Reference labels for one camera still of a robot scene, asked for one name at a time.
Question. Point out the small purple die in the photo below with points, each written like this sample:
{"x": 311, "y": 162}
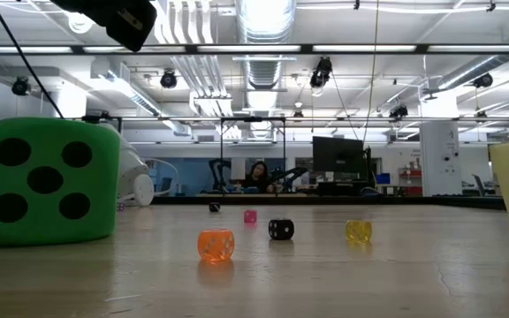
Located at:
{"x": 120, "y": 206}

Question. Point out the large green foam die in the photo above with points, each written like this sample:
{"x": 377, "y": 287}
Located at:
{"x": 44, "y": 212}

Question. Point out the small black die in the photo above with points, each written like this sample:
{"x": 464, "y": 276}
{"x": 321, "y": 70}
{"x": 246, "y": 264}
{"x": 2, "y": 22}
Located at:
{"x": 214, "y": 206}
{"x": 281, "y": 229}

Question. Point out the small pink die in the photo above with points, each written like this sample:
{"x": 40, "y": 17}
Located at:
{"x": 250, "y": 216}

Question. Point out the small orange translucent die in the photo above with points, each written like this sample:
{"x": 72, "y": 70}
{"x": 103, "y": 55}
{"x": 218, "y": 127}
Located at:
{"x": 215, "y": 244}

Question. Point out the small yellow translucent die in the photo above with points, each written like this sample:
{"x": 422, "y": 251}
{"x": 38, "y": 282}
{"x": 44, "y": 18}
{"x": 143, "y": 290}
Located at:
{"x": 358, "y": 231}

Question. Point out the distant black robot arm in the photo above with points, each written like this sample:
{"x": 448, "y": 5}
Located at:
{"x": 290, "y": 174}
{"x": 217, "y": 172}

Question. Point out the black overhead beam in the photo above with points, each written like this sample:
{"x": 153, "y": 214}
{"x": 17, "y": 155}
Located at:
{"x": 307, "y": 48}

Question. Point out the person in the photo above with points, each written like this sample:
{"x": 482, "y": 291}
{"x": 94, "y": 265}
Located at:
{"x": 259, "y": 176}

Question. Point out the black monitor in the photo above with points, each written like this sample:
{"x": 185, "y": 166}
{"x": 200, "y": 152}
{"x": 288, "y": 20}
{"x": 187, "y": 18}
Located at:
{"x": 338, "y": 154}

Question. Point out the blue screen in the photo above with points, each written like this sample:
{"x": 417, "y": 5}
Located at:
{"x": 383, "y": 178}

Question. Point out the red shelf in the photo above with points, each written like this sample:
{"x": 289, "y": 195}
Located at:
{"x": 409, "y": 181}

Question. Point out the white pillar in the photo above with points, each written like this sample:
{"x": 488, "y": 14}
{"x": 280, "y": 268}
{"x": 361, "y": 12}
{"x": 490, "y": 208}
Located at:
{"x": 440, "y": 159}

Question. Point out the black hanging camera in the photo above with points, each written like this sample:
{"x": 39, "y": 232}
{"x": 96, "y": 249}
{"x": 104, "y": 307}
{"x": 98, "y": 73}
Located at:
{"x": 168, "y": 79}
{"x": 20, "y": 85}
{"x": 321, "y": 73}
{"x": 483, "y": 80}
{"x": 398, "y": 111}

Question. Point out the silver ventilation duct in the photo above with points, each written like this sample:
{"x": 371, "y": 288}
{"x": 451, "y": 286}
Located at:
{"x": 265, "y": 35}

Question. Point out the white cylindrical security camera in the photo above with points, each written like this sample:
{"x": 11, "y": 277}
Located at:
{"x": 126, "y": 172}

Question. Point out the black distant station frame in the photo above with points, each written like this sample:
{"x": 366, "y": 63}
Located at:
{"x": 252, "y": 119}

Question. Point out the thin black horizontal rail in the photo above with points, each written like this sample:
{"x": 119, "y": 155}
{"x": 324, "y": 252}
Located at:
{"x": 369, "y": 118}

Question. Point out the black aluminium table frame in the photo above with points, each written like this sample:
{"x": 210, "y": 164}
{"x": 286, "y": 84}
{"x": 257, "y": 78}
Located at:
{"x": 325, "y": 200}

